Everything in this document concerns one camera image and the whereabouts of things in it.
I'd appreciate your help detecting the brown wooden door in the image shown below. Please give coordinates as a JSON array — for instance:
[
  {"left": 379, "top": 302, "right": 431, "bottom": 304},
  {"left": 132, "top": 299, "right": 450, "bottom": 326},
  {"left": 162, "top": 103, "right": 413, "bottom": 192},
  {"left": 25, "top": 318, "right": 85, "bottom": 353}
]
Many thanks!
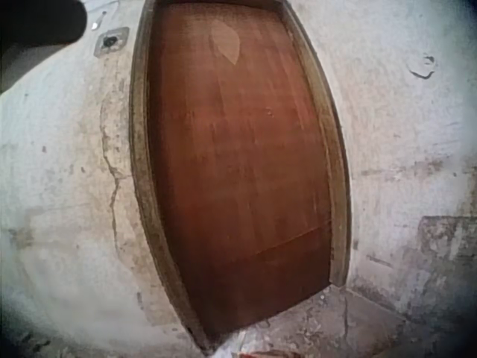
[{"left": 148, "top": 2, "right": 333, "bottom": 347}]

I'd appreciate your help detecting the dark object with white tip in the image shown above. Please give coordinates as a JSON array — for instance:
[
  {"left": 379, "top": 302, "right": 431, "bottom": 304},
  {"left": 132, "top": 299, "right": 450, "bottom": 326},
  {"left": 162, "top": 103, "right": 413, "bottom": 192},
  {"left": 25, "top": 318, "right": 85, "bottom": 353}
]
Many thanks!
[{"left": 0, "top": 0, "right": 107, "bottom": 94}]

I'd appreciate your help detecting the olive wooden door frame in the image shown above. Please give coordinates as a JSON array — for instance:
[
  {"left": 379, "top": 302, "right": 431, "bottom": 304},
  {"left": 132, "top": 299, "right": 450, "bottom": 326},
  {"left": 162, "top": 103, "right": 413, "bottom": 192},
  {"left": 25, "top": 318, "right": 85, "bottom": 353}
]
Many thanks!
[{"left": 128, "top": 0, "right": 353, "bottom": 354}]

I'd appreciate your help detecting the grey wall switch box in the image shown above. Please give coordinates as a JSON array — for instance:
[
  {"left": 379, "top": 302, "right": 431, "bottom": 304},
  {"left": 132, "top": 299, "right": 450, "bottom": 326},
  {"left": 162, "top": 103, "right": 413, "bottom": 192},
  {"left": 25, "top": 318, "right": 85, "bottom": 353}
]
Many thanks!
[{"left": 93, "top": 27, "right": 130, "bottom": 57}]

